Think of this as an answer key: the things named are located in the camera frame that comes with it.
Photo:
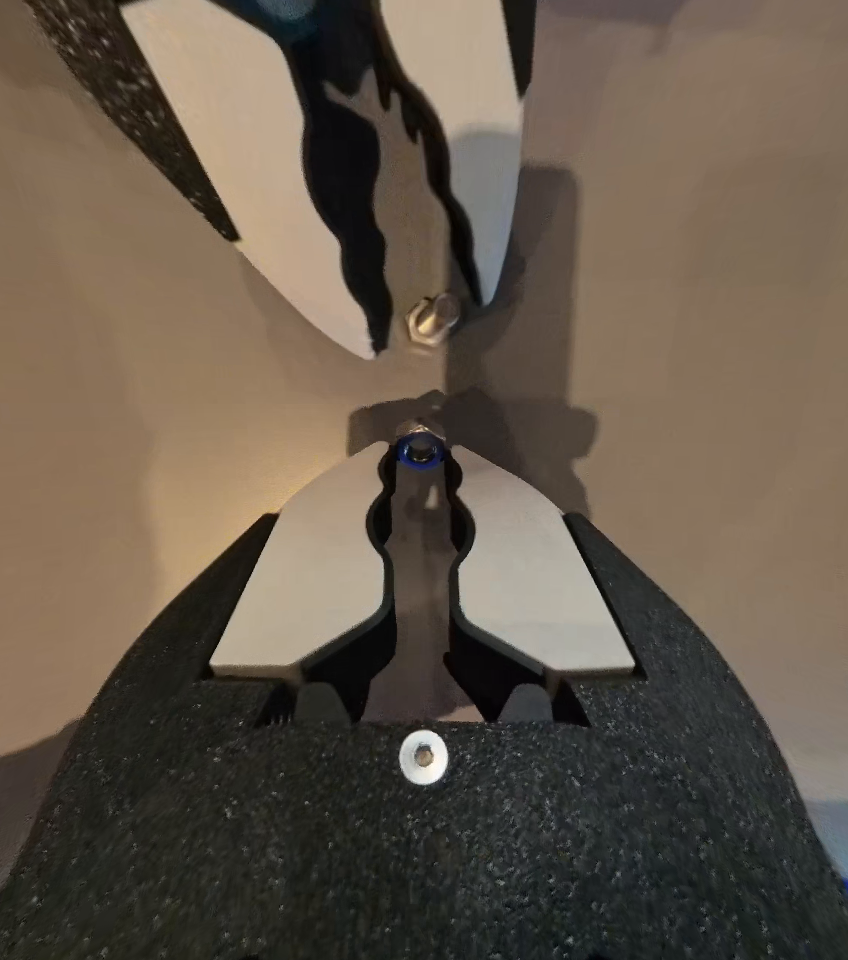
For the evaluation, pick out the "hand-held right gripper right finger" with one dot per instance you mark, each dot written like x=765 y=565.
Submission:
x=544 y=585

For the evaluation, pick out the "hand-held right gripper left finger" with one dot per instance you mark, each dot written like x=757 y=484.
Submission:
x=304 y=585

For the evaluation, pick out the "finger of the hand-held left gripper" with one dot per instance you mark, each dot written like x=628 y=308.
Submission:
x=469 y=75
x=228 y=112

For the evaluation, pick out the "silver hex nut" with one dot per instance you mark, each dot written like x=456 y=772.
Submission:
x=418 y=442

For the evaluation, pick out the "silver hex bolt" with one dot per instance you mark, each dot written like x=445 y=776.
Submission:
x=433 y=319

